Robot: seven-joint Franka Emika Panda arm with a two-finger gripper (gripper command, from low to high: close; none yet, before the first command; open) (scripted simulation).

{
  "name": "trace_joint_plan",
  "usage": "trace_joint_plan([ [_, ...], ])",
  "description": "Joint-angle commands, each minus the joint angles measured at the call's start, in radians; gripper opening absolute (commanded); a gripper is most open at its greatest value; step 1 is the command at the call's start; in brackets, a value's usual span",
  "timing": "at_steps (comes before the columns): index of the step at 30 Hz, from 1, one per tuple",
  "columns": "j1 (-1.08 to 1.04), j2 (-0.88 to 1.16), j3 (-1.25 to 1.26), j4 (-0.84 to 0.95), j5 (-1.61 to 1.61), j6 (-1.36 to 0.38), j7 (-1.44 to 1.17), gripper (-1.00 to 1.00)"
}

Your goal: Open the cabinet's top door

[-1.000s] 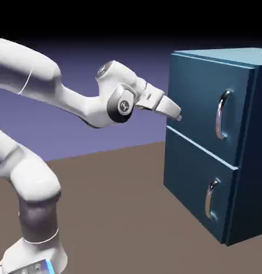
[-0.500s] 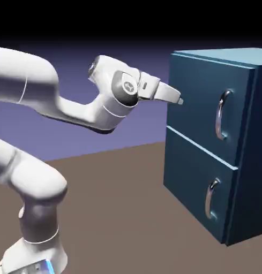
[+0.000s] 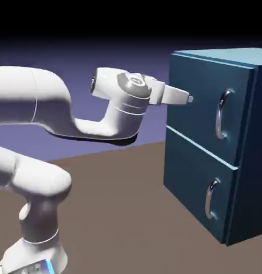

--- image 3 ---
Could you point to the blue cabinet door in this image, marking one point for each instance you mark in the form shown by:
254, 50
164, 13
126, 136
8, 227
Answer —
199, 107
190, 184

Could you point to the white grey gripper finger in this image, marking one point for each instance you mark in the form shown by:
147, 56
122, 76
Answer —
190, 98

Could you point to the blue cabinet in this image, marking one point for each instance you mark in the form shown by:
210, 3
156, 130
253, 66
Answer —
255, 149

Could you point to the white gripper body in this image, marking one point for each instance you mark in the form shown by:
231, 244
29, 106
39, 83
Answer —
174, 95

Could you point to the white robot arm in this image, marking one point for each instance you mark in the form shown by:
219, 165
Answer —
51, 102

